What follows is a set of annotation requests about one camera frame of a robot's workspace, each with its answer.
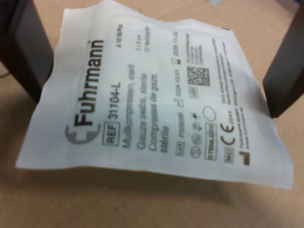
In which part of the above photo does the white Fuhrmann gauze packet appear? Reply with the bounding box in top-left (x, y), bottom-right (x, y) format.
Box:
top-left (15, 0), bottom-right (295, 191)

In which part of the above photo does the brown cardboard sheet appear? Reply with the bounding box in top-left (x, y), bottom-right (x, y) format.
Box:
top-left (0, 0), bottom-right (304, 228)

